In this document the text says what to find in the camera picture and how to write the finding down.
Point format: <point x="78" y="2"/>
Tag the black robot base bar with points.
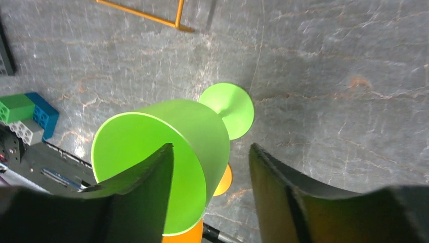
<point x="42" y="166"/>

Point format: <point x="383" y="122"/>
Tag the green grey blue bricks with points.
<point x="29" y="116"/>

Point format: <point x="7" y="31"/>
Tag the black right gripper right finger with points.
<point x="293" y="207"/>

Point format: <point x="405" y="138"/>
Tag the yellow plastic wine glass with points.
<point x="202" y="232"/>

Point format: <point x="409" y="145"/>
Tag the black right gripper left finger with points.
<point x="129" y="207"/>

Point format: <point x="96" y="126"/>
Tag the grey building baseplate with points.
<point x="8" y="66"/>

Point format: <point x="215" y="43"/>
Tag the green plastic wine glass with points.
<point x="200" y="132"/>

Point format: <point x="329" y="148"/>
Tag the gold wire wine glass rack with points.
<point x="174" y="24"/>

